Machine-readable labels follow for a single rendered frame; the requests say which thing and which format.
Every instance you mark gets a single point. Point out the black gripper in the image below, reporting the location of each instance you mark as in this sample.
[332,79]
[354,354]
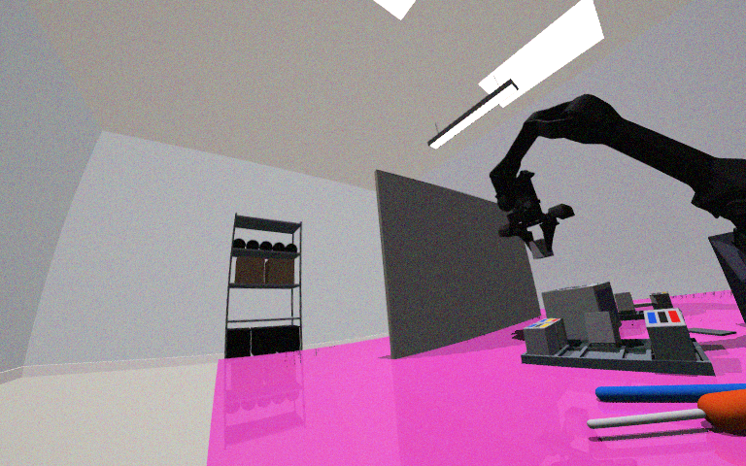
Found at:
[548,226]

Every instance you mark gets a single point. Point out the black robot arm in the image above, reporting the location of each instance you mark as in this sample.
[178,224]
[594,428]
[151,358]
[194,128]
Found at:
[719,183]

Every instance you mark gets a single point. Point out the blue rounded bar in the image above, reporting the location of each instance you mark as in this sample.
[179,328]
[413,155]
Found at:
[663,392]

